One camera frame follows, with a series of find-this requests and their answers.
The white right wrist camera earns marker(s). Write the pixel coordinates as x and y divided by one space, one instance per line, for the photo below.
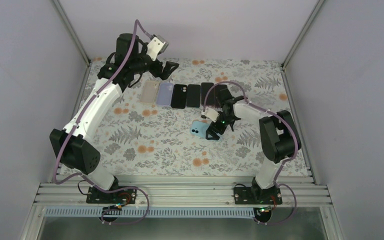
210 113

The magenta smartphone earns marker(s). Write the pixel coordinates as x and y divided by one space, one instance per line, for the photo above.
207 94

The light blue phone case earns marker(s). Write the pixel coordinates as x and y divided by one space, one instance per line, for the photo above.
199 129

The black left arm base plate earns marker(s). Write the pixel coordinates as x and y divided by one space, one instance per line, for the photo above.
95 196

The aluminium corner frame post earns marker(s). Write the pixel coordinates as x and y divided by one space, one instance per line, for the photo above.
71 31
303 32

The pink smartphone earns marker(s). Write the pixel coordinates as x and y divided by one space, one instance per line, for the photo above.
218 99

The slotted grey cable duct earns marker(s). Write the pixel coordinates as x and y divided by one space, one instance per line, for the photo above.
152 212

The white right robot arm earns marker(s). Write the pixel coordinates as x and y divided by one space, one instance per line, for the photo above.
278 135

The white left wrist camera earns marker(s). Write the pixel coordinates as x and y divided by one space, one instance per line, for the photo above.
156 46

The aluminium corner frame post left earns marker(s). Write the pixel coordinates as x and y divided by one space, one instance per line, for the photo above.
71 31

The dark teal smartphone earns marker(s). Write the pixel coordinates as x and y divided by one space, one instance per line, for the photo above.
193 96

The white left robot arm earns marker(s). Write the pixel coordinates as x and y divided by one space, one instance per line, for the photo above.
72 144

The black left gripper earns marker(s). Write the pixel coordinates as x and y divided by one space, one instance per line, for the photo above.
164 74

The floral patterned table mat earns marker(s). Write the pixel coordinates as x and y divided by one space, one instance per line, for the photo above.
136 138

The beige phone case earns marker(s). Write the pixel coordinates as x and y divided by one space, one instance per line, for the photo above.
149 92

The lilac phone case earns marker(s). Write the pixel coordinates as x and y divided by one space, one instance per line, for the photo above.
164 95

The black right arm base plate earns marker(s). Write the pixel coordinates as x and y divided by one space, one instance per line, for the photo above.
255 196

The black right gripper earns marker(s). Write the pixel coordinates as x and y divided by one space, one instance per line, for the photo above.
212 133

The black phone case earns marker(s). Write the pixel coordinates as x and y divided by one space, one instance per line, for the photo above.
179 96

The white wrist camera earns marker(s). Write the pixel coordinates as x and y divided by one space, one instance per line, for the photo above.
210 113
156 46

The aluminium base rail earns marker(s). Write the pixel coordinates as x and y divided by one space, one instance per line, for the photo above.
188 191

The aluminium corner frame post right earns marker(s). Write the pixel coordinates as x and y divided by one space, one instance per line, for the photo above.
303 32

